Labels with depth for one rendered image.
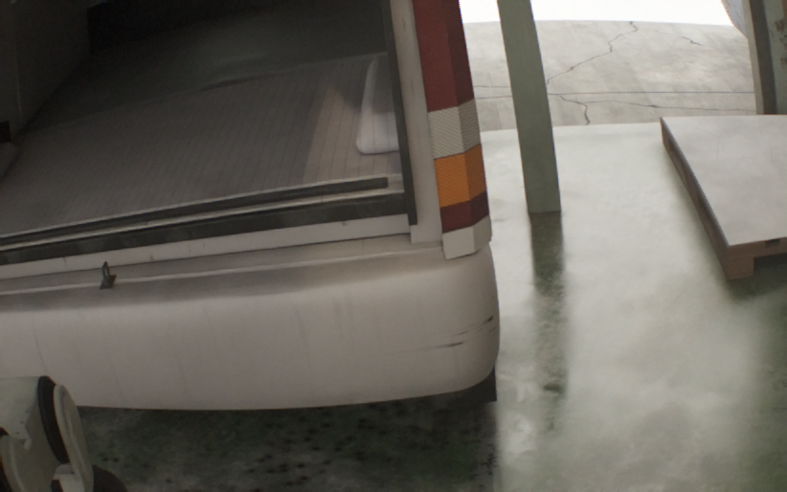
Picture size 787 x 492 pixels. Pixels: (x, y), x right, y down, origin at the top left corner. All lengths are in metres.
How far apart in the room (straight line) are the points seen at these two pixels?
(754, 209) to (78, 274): 1.97
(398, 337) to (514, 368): 0.76
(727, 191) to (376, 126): 1.45
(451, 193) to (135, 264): 0.64
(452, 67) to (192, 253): 0.59
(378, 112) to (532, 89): 1.22
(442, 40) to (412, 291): 0.42
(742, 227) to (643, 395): 0.75
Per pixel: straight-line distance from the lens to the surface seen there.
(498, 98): 4.62
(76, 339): 2.23
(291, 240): 2.22
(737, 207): 3.34
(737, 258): 3.12
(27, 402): 1.55
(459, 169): 2.07
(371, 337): 2.11
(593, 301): 3.08
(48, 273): 2.38
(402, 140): 2.08
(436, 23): 2.02
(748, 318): 2.94
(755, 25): 4.20
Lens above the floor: 1.43
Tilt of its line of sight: 24 degrees down
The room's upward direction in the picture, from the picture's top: 7 degrees counter-clockwise
